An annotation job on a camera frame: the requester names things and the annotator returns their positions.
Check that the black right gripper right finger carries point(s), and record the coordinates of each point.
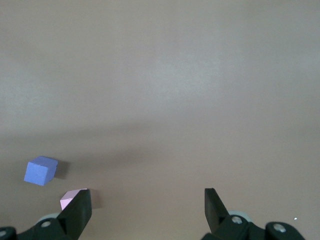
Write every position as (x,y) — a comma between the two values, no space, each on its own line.
(215,215)

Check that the purple foam cube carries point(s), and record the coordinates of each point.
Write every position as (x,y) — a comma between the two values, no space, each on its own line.
(37,173)

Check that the pink foam cube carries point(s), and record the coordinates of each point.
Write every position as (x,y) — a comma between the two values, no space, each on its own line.
(67,197)

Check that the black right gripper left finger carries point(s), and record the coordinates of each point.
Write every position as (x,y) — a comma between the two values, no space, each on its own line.
(77,212)

